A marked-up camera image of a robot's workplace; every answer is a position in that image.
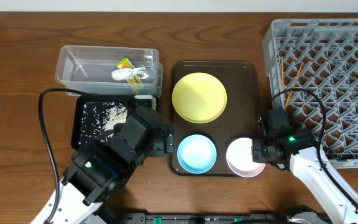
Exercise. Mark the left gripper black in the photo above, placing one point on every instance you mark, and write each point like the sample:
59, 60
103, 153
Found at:
162, 140

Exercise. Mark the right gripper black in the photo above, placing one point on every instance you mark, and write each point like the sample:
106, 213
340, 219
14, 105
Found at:
258, 146

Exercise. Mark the pink white bowl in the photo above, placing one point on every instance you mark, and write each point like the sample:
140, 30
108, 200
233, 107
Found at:
239, 158

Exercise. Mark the rice leftovers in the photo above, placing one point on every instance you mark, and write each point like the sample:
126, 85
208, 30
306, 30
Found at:
98, 117

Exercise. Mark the wooden chopstick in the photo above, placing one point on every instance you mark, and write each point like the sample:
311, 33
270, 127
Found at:
282, 73
294, 84

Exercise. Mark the blue bowl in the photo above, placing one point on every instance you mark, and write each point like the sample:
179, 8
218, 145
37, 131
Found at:
197, 154

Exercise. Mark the white wrapper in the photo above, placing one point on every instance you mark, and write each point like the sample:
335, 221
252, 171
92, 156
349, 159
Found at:
132, 74

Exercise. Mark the yellow plate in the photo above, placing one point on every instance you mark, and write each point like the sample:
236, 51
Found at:
199, 97

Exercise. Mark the orange green snack wrapper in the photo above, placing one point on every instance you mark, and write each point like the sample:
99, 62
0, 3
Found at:
125, 63

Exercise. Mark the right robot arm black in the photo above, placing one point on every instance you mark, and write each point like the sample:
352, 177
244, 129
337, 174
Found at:
300, 153

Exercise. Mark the grey dishwasher rack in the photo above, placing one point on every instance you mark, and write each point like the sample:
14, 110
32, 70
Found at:
329, 50

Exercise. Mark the brown serving tray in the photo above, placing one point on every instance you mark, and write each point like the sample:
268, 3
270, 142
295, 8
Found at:
240, 117

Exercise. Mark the black tray bin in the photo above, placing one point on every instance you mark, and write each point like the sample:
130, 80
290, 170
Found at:
126, 100

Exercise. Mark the clear plastic bin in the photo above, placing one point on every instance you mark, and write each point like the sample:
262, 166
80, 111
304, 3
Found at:
89, 68

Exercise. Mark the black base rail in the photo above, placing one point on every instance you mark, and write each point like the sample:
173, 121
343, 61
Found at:
299, 214

